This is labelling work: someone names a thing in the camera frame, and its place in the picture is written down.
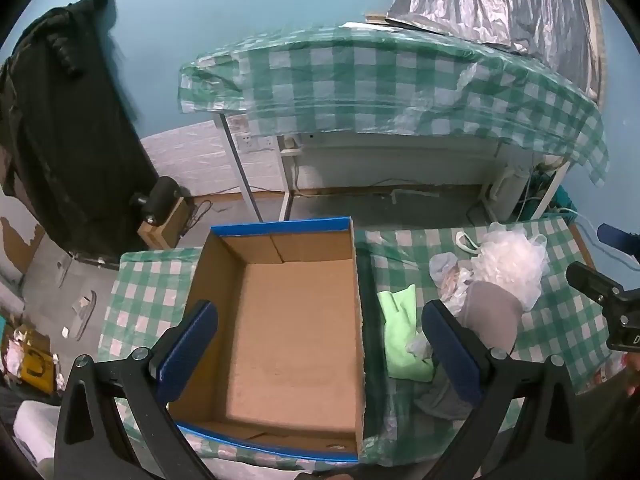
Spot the silver foil sheet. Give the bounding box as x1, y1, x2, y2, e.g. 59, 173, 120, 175
387, 0, 601, 101

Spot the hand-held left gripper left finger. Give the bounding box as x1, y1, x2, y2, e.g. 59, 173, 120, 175
54, 300, 219, 480

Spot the grey rolled cloth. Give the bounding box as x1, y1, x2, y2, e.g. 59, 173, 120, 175
457, 280, 523, 357

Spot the white strap loop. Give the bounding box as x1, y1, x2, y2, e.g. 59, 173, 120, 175
454, 230, 483, 253

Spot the dark grey cloth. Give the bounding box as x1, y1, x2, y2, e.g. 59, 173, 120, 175
416, 360, 472, 420

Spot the white wall socket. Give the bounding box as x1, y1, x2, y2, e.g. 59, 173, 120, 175
235, 132, 273, 151

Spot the patterned crumpled cloth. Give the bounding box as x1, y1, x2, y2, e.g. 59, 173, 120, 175
437, 267, 476, 313

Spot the small wooden box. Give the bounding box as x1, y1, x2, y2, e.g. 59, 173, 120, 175
137, 196, 196, 250

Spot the white crumpled plastic bag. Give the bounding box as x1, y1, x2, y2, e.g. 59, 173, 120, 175
470, 222, 548, 311

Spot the black cylindrical device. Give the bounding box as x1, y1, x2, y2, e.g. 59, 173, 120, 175
130, 176, 180, 226

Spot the light green cloth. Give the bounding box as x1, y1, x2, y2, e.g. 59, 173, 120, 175
376, 283, 435, 381

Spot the green checked plastic tablecloth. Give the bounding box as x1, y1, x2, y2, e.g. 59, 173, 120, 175
100, 215, 621, 476

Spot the black hanging jacket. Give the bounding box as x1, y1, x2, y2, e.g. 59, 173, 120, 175
0, 0, 161, 261

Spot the yellow packet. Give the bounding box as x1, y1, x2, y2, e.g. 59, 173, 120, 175
17, 347, 56, 391

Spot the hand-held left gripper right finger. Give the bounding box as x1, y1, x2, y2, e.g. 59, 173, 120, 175
421, 300, 586, 480

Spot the cardboard box with blue outside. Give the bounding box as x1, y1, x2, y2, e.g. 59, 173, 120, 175
167, 216, 368, 463

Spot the large green checked tablecloth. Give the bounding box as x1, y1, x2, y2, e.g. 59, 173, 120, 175
177, 22, 610, 186

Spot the grey slipper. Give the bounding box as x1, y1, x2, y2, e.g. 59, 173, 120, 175
70, 290, 97, 338
55, 255, 77, 288

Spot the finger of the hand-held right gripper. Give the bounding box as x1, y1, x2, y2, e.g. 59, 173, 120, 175
566, 261, 627, 307
597, 223, 640, 262

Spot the small white crumpled cloth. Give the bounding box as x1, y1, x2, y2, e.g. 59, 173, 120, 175
405, 332, 437, 368

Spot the white metal table frame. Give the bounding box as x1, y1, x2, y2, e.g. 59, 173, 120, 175
212, 112, 571, 223

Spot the black floor cable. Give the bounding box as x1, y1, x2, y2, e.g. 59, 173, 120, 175
186, 200, 215, 235

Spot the pale grey sock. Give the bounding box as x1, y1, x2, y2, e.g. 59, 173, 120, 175
429, 252, 459, 286

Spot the white foam roll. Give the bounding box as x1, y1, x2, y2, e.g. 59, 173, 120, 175
12, 402, 63, 480

